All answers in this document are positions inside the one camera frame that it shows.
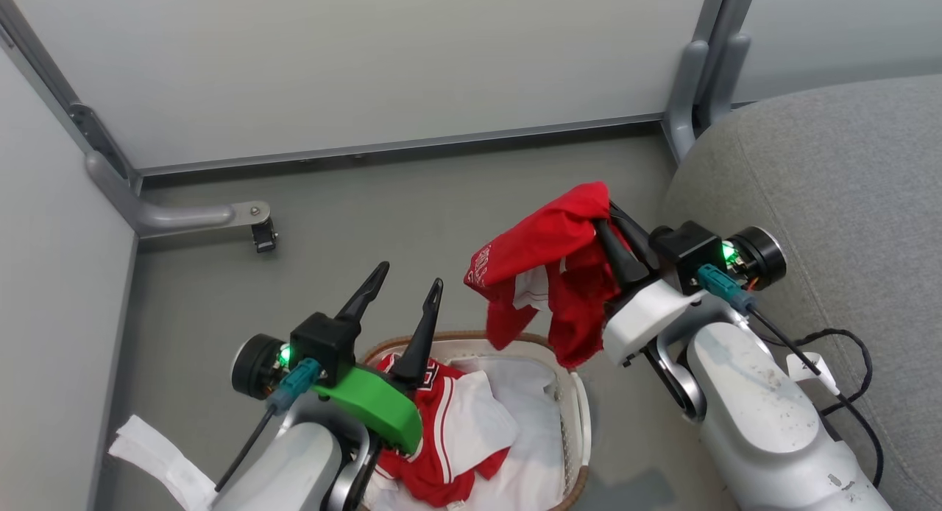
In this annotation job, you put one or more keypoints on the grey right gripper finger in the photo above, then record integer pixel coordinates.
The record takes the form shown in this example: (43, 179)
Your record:
(622, 257)
(639, 237)

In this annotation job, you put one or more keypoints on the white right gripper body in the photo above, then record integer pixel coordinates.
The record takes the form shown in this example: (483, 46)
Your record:
(647, 316)

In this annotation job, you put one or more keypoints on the red and white jersey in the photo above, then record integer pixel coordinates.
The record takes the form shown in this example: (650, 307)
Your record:
(428, 481)

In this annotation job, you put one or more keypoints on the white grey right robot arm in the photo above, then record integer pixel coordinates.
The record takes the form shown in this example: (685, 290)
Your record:
(758, 423)

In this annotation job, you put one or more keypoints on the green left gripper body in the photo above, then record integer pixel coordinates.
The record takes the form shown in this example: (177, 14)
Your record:
(383, 411)

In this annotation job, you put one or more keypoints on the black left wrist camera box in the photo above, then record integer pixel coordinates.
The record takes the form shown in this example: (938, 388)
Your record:
(324, 342)

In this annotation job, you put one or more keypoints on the grey fabric sofa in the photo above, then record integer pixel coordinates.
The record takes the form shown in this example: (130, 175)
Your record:
(846, 202)

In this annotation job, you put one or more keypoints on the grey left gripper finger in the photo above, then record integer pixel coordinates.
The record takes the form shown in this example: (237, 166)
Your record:
(423, 334)
(366, 294)

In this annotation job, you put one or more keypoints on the long grey partition foot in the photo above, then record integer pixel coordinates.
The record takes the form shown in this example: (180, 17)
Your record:
(184, 216)

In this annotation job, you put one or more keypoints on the white laundry basket brown rim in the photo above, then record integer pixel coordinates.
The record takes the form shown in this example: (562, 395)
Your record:
(578, 423)

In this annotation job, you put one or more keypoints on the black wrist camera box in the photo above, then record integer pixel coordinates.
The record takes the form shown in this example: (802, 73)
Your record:
(324, 342)
(688, 253)

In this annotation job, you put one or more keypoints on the grey partition base rail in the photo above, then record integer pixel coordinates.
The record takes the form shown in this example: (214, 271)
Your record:
(405, 144)

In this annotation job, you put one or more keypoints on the grey partition corner post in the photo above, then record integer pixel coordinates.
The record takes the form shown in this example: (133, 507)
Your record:
(73, 110)

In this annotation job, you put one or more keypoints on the curved grey partition foot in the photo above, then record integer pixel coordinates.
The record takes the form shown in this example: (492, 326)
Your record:
(728, 69)
(686, 91)

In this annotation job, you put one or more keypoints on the red garment with white print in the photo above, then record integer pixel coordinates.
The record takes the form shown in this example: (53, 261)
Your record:
(544, 235)

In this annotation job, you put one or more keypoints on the black caster with silver plate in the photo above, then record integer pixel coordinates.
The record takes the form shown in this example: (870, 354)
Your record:
(263, 237)

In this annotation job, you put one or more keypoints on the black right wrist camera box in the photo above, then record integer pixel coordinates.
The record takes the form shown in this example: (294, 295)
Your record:
(688, 253)

